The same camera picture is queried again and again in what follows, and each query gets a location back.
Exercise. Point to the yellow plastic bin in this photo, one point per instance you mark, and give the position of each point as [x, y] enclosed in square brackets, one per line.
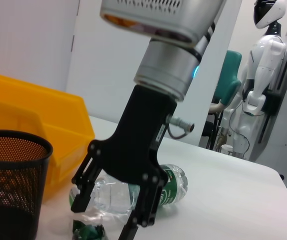
[33, 105]

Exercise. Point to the teal chair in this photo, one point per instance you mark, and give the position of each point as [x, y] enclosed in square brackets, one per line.
[229, 82]

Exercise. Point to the green plastic wrapper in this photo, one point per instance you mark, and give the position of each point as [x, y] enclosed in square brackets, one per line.
[88, 231]

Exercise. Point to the clear green-label water bottle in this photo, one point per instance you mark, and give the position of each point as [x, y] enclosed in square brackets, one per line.
[116, 197]

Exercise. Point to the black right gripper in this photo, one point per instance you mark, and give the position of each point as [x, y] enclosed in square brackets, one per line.
[138, 140]

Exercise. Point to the white humanoid robot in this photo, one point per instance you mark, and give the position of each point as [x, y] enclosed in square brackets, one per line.
[261, 62]

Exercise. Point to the black mesh pen cup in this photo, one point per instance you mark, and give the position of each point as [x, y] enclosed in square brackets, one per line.
[11, 180]

